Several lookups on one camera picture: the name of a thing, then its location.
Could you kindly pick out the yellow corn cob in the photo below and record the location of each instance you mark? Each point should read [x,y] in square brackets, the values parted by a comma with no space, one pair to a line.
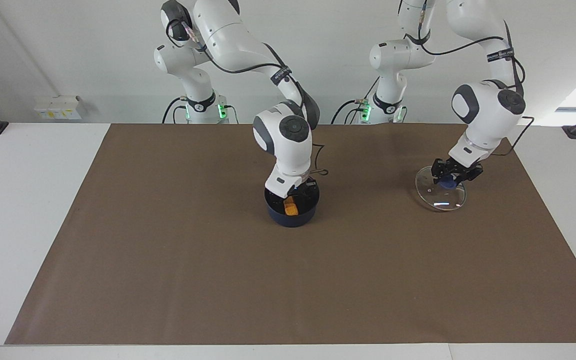
[291,207]

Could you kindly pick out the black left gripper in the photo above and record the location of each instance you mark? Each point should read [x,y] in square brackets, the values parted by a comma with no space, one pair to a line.
[460,169]

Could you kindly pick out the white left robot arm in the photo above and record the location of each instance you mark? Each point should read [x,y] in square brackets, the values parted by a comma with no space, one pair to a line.
[488,115]

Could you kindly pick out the glass lid with blue knob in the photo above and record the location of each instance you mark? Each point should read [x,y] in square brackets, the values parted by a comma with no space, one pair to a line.
[440,200]

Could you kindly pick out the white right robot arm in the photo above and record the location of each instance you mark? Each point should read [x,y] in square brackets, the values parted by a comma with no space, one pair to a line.
[288,145]

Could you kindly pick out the white wall power box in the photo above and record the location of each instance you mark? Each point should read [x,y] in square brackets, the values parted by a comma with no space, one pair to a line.
[58,109]

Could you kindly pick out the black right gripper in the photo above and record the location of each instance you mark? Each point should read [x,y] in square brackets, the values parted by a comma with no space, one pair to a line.
[308,190]

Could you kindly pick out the brown table mat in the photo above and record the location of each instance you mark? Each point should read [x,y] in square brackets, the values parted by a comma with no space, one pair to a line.
[318,280]

